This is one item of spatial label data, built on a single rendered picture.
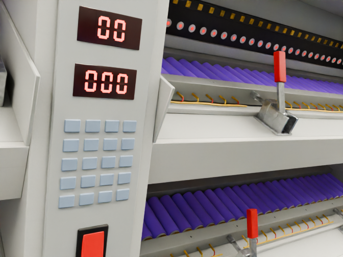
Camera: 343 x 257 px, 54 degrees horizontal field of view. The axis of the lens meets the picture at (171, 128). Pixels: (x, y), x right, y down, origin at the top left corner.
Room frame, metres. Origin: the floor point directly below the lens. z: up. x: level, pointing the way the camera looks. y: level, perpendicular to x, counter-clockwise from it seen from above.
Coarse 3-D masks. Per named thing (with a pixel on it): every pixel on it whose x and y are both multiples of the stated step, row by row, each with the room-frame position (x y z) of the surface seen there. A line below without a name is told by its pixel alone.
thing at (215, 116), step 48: (192, 0) 0.47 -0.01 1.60; (192, 48) 0.50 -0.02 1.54; (240, 48) 0.55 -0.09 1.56; (288, 48) 0.62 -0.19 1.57; (336, 48) 0.69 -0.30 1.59; (192, 96) 0.37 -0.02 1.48; (240, 96) 0.42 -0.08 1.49; (288, 96) 0.47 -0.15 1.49; (336, 96) 0.55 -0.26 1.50; (192, 144) 0.29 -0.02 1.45; (240, 144) 0.33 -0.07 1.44; (288, 144) 0.38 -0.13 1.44; (336, 144) 0.44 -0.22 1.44
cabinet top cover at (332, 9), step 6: (300, 0) 0.67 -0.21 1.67; (306, 0) 0.66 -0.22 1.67; (312, 0) 0.66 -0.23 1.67; (318, 0) 0.65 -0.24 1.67; (324, 0) 0.65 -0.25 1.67; (330, 0) 0.64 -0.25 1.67; (336, 0) 0.64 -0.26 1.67; (342, 0) 0.63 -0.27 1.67; (318, 6) 0.70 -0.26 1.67; (324, 6) 0.69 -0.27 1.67; (330, 6) 0.69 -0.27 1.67; (336, 6) 0.68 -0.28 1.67; (342, 6) 0.67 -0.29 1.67; (330, 12) 0.74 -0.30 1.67; (336, 12) 0.73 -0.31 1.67; (342, 12) 0.72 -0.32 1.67
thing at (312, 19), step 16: (208, 0) 0.55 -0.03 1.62; (224, 0) 0.57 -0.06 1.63; (240, 0) 0.59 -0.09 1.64; (256, 0) 0.61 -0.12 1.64; (272, 0) 0.63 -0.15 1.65; (288, 0) 0.66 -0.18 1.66; (272, 16) 0.64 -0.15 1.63; (288, 16) 0.66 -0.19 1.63; (304, 16) 0.69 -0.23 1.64; (320, 16) 0.72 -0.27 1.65; (336, 16) 0.75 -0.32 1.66; (320, 32) 0.73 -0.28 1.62; (336, 32) 0.76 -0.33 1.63
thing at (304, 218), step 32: (160, 192) 0.46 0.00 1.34; (192, 192) 0.50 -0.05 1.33; (224, 192) 0.52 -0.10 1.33; (256, 192) 0.55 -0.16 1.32; (288, 192) 0.58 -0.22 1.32; (320, 192) 0.62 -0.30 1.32; (160, 224) 0.40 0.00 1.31; (192, 224) 0.43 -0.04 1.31; (224, 224) 0.44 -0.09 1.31; (256, 224) 0.39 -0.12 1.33; (288, 224) 0.50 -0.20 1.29; (320, 224) 0.55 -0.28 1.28; (160, 256) 0.36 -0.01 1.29; (192, 256) 0.39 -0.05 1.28; (224, 256) 0.41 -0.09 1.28; (256, 256) 0.39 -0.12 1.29; (288, 256) 0.45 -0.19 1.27; (320, 256) 0.47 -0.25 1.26
